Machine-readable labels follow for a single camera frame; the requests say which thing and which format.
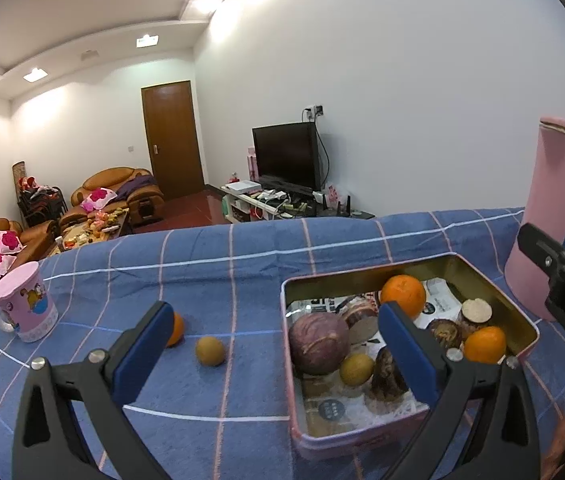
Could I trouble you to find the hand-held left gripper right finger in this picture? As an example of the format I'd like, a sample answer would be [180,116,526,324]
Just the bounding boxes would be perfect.
[377,301,540,480]

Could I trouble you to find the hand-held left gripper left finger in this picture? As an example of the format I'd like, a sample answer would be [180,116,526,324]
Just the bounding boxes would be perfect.
[11,301,176,480]

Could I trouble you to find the brown taro piece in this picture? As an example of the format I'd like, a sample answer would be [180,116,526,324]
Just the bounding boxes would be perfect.
[339,300,380,346]
[459,298,493,328]
[371,346,410,403]
[427,318,463,351]

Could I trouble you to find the orange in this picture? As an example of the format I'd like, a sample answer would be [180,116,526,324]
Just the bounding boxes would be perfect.
[463,326,507,365]
[165,312,184,348]
[380,275,426,318]

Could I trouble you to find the yellow-green round fruit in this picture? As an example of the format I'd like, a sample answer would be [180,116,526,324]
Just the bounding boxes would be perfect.
[196,336,226,367]

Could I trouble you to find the purple sweet potato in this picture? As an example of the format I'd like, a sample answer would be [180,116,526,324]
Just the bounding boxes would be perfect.
[288,312,350,376]

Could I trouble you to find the pink tin box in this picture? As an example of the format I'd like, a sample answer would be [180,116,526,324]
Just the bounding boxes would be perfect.
[281,253,539,461]

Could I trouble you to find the pink kettle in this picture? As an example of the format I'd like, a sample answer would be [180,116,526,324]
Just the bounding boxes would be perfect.
[505,116,565,321]

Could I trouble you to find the blue plaid tablecloth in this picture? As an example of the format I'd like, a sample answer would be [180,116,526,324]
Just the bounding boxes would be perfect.
[0,206,565,480]

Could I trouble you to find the coffee table with snacks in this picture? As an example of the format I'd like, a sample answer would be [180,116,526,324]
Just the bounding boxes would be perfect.
[55,208,130,253]

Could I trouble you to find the pink cartoon cup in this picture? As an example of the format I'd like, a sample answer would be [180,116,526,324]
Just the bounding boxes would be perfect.
[0,261,59,343]

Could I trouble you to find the brown leather armchair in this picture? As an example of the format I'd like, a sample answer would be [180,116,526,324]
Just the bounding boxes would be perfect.
[71,166,166,233]

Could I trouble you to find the black router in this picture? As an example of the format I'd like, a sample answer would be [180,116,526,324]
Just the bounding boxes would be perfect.
[315,192,353,218]

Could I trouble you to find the purple cloth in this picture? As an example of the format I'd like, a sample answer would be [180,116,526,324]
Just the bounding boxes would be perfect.
[117,174,156,198]

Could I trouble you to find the white television stand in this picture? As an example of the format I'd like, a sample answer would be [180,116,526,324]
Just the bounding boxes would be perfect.
[221,182,378,223]

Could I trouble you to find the black rack with clothes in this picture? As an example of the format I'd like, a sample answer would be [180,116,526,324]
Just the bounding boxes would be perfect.
[16,176,68,228]

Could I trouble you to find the white set-top device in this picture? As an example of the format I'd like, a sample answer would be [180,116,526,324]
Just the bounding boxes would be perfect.
[226,180,263,195]

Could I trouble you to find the brown wooden door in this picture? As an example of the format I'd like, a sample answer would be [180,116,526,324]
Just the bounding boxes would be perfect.
[141,80,206,200]

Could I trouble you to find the black television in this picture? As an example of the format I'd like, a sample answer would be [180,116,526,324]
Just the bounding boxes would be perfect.
[252,121,324,192]

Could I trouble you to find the black power cables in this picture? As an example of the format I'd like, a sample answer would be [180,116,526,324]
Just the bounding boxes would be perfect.
[312,120,333,196]

